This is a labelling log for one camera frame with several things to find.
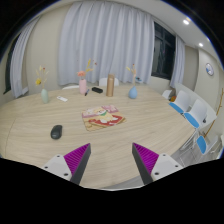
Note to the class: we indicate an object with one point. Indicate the white right curtain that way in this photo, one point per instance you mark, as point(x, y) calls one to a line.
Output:
point(179, 63)

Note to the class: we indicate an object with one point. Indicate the white left curtain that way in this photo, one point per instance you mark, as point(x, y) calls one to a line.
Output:
point(17, 60)

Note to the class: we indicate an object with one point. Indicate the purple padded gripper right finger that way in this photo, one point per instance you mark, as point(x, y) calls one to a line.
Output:
point(153, 166)

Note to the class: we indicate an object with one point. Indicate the black computer mouse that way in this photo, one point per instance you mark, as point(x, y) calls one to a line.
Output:
point(56, 132)

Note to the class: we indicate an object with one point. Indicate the white blue chair middle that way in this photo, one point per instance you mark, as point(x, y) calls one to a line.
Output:
point(197, 114)

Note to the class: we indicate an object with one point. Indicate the white blue chair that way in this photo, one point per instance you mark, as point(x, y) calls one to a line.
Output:
point(181, 102)
point(205, 147)
point(197, 114)

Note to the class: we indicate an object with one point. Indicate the pink vase with flowers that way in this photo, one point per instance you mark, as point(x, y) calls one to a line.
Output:
point(82, 76)

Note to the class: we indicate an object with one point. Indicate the white remote control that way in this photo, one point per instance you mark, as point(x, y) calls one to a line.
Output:
point(62, 98)

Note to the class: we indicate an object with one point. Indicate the dark window right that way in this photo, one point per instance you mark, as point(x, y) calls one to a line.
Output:
point(164, 53)

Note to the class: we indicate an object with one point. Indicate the green vase with dried flowers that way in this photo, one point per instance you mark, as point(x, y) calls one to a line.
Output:
point(42, 73)

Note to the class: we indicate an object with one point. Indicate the black case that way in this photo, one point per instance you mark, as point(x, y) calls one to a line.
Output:
point(96, 89)

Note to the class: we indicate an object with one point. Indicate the white blue chair far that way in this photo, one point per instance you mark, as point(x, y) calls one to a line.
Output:
point(181, 102)

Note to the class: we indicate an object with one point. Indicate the white blue chair near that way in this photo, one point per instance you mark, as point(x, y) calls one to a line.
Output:
point(205, 147)

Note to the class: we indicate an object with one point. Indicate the round wall clock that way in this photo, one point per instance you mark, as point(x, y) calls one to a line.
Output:
point(209, 69)

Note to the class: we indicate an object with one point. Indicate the tall copper bottle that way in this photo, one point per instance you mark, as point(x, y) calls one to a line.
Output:
point(110, 85)

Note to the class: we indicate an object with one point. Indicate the blue vase with dried flowers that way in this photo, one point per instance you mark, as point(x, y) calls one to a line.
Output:
point(133, 91)

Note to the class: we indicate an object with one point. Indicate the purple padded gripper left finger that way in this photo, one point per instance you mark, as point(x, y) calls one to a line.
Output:
point(71, 166)

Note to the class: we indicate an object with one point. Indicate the large white centre curtain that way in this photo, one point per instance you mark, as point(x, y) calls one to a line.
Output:
point(110, 37)

